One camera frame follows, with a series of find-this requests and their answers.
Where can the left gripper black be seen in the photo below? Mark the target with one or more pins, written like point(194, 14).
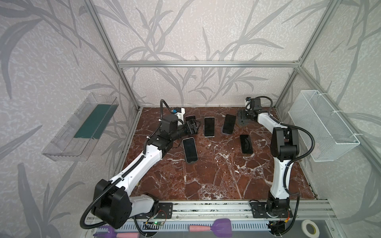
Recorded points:
point(190, 128)

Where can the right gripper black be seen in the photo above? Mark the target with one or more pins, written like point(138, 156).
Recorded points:
point(243, 117)

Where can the black smartphone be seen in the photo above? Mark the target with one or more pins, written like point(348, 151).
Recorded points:
point(189, 118)
point(246, 144)
point(229, 124)

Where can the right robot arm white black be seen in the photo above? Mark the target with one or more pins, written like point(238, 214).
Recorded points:
point(284, 148)

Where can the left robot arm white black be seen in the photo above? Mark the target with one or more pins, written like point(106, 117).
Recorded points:
point(113, 203)

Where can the smartphone on white stand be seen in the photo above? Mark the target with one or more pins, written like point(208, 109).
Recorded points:
point(209, 127)

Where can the large smartphone silver edge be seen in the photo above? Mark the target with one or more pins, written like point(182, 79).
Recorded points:
point(190, 150)

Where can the purple pink toy spatula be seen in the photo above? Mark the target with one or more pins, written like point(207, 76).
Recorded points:
point(221, 228)

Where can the white tape roll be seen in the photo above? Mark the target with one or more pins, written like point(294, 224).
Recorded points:
point(310, 229)

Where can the purple pink toy fork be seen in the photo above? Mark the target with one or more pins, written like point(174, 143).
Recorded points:
point(111, 233)

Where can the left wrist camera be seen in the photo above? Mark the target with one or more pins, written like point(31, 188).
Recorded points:
point(178, 111)

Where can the white wire mesh basket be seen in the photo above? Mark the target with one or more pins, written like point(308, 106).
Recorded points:
point(333, 137)

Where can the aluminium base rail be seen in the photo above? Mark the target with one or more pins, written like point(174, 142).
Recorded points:
point(241, 210)

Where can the clear plastic wall shelf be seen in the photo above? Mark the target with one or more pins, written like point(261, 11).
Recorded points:
point(80, 134)

